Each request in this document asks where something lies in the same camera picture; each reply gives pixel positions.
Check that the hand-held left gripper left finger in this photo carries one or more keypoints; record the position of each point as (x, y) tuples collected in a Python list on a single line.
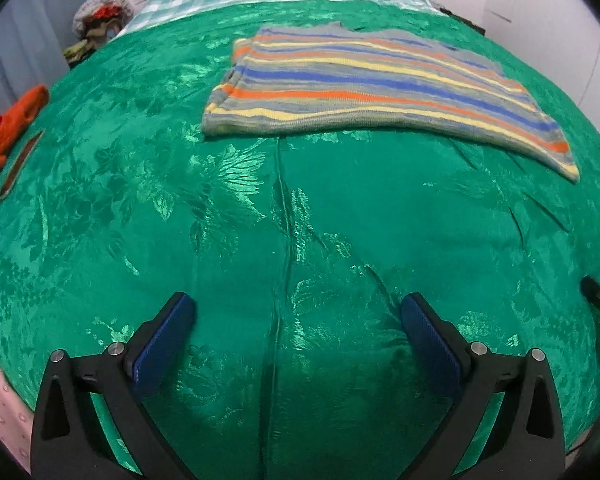
[(162, 347)]

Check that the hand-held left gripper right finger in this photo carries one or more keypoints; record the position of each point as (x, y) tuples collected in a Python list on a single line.
[(430, 347)]

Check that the striped knit sweater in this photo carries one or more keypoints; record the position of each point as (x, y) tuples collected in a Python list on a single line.
[(380, 90)]

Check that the pile of clothes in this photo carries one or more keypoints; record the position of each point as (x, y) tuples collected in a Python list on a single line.
[(82, 47)]

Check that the green floral blanket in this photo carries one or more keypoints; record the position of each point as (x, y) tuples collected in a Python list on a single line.
[(280, 260)]

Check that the person's left leg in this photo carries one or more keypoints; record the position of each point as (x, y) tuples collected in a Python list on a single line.
[(0, 410)]

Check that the black smartphone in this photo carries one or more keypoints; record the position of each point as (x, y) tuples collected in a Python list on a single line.
[(22, 162)]

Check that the white wardrobe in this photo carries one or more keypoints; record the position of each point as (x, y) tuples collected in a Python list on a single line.
[(555, 25)]

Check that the orange cloth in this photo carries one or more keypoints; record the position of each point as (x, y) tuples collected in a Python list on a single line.
[(15, 120)]

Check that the grey knitted bag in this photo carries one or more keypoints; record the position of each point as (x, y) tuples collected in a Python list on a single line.
[(102, 7)]

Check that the grey curtain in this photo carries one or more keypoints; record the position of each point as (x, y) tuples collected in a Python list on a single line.
[(25, 30)]

